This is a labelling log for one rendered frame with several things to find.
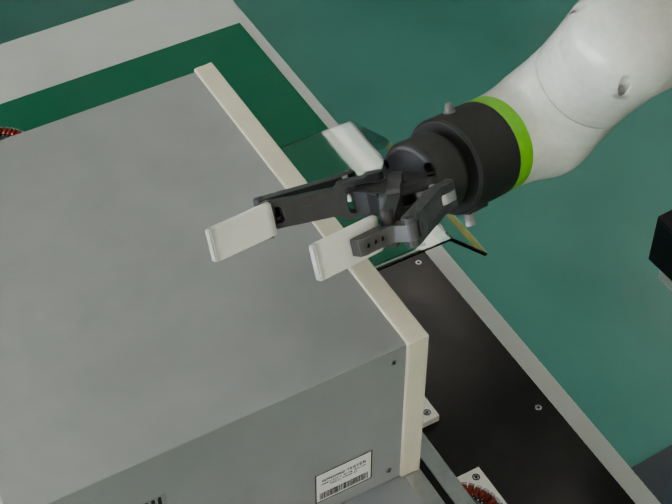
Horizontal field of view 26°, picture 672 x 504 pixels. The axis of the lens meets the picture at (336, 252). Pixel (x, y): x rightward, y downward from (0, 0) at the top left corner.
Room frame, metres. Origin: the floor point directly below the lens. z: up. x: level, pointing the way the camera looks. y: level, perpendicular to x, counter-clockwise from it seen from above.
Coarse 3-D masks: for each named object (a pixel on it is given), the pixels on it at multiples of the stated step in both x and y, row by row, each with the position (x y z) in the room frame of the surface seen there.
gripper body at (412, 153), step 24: (408, 144) 0.94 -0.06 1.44; (432, 144) 0.94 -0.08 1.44; (384, 168) 0.95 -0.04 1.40; (408, 168) 0.93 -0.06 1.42; (432, 168) 0.93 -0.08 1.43; (456, 168) 0.93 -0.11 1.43; (360, 192) 0.90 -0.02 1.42; (384, 192) 0.89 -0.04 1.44; (408, 192) 0.89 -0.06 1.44; (456, 192) 0.92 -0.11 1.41
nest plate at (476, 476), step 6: (468, 474) 1.05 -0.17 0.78; (474, 474) 1.05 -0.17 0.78; (480, 474) 1.05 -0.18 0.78; (462, 480) 1.04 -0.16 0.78; (468, 480) 1.04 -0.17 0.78; (474, 480) 1.04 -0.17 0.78; (480, 480) 1.04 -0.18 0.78; (486, 480) 1.04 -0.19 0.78; (474, 486) 1.04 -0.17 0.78; (486, 486) 1.04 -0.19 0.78; (492, 486) 1.04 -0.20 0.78
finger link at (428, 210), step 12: (444, 180) 0.89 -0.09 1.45; (432, 192) 0.87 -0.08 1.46; (444, 192) 0.87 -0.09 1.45; (420, 204) 0.84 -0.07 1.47; (432, 204) 0.85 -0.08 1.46; (456, 204) 0.88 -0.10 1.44; (408, 216) 0.81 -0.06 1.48; (420, 216) 0.82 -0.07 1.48; (432, 216) 0.84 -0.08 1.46; (420, 228) 0.81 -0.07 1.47; (432, 228) 0.83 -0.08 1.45; (420, 240) 0.81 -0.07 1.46
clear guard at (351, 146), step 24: (288, 144) 1.36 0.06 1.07; (312, 144) 1.36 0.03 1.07; (336, 144) 1.36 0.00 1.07; (360, 144) 1.36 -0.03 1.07; (384, 144) 1.39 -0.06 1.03; (312, 168) 1.31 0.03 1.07; (336, 168) 1.31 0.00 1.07; (360, 168) 1.31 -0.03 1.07; (432, 240) 1.19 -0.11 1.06; (456, 240) 1.20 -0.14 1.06; (384, 264) 1.15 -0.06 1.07
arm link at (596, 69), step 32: (608, 0) 1.02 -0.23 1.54; (640, 0) 1.02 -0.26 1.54; (576, 32) 1.01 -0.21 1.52; (608, 32) 0.99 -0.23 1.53; (640, 32) 0.99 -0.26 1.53; (544, 64) 1.02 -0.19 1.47; (576, 64) 0.99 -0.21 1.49; (608, 64) 0.97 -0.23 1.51; (640, 64) 0.97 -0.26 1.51; (576, 96) 0.98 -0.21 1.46; (608, 96) 0.97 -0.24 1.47; (640, 96) 0.97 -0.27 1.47
